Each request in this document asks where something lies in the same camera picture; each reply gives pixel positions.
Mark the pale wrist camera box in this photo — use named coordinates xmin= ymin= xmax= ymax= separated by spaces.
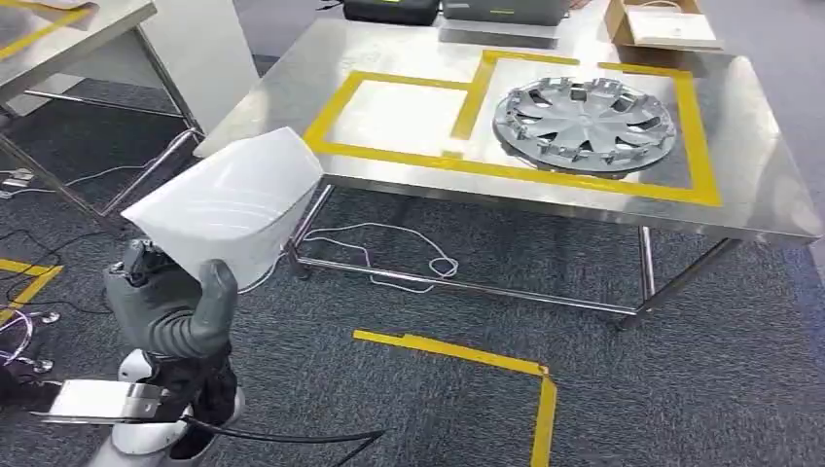
xmin=32 ymin=378 xmax=170 ymax=427

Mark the yellow floor tape corner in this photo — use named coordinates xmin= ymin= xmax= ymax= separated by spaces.
xmin=351 ymin=328 xmax=559 ymax=467
xmin=0 ymin=257 xmax=65 ymax=326

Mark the steel riser plate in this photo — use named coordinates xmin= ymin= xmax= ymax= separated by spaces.
xmin=437 ymin=18 xmax=563 ymax=51

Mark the white power strip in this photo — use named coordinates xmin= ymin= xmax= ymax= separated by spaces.
xmin=0 ymin=167 xmax=36 ymax=199

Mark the black device case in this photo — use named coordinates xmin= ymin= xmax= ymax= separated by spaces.
xmin=341 ymin=0 xmax=442 ymax=27

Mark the yellow tape on side table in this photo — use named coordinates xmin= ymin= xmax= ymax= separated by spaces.
xmin=0 ymin=0 xmax=99 ymax=63

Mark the white upright panel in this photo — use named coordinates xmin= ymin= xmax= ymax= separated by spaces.
xmin=11 ymin=0 xmax=261 ymax=134

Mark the open cardboard box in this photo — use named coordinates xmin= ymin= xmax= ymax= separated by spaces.
xmin=603 ymin=0 xmax=725 ymax=54

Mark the silver wheel hubcap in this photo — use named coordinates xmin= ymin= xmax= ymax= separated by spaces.
xmin=492 ymin=75 xmax=679 ymax=176

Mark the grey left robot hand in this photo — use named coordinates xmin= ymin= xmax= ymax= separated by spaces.
xmin=102 ymin=238 xmax=240 ymax=361

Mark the black floor cable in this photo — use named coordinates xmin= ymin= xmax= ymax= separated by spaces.
xmin=0 ymin=227 xmax=114 ymax=318

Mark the white curved plastic sheet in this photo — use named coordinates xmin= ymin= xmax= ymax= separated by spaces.
xmin=120 ymin=126 xmax=325 ymax=293

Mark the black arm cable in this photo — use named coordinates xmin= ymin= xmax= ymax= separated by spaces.
xmin=180 ymin=413 xmax=388 ymax=467

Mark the small steel side table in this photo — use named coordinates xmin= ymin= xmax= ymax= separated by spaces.
xmin=0 ymin=0 xmax=206 ymax=234

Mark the large steel work table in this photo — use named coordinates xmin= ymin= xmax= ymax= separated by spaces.
xmin=192 ymin=14 xmax=825 ymax=334

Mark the grey device case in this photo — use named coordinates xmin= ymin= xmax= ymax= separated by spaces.
xmin=441 ymin=0 xmax=573 ymax=27

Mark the chrome chair base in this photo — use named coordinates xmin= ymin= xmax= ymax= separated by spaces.
xmin=0 ymin=307 xmax=62 ymax=377

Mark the thin white floor cable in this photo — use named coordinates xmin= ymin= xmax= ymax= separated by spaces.
xmin=0 ymin=158 xmax=170 ymax=199

